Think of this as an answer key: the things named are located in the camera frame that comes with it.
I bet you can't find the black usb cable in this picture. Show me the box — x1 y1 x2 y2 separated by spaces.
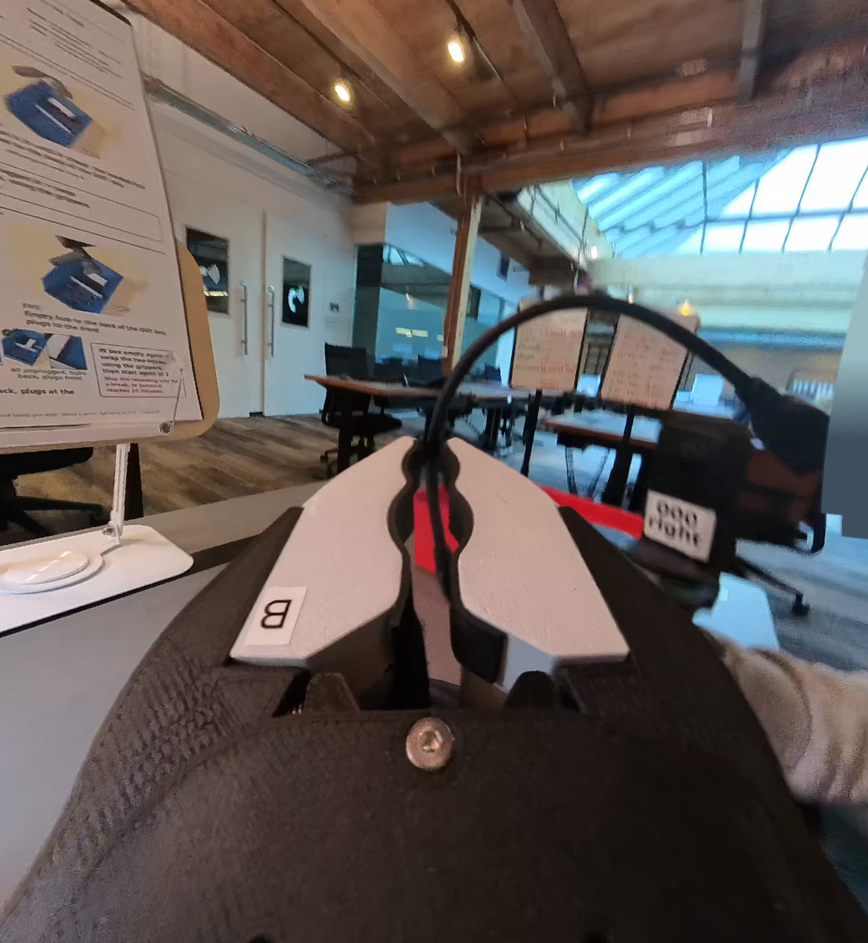
422 292 770 599

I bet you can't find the whiteboard with writing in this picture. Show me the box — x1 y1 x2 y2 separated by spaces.
598 315 694 411
510 305 591 393

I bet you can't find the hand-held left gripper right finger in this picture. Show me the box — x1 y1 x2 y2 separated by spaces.
445 436 631 693

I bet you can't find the instruction poster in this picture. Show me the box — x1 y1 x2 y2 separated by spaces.
0 0 204 437

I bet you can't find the black door sign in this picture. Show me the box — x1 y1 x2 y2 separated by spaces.
281 257 312 330
185 227 231 315

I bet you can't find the white poster stand base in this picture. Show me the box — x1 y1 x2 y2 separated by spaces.
0 441 195 651

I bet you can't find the long wooden desk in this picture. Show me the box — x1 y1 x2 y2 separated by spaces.
304 373 547 478

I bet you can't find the red plastic bin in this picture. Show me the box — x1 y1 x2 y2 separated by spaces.
412 482 646 577

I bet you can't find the black office chair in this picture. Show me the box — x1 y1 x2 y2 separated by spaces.
320 342 404 476
0 444 105 540
729 508 834 618

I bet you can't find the thin wooden post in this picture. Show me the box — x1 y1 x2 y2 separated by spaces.
441 193 484 373

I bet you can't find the cardboard backing board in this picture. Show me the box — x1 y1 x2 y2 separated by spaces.
171 239 220 437

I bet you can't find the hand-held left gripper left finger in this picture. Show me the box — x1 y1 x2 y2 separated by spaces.
229 436 435 708

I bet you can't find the person's right forearm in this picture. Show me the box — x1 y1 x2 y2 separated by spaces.
710 632 868 837

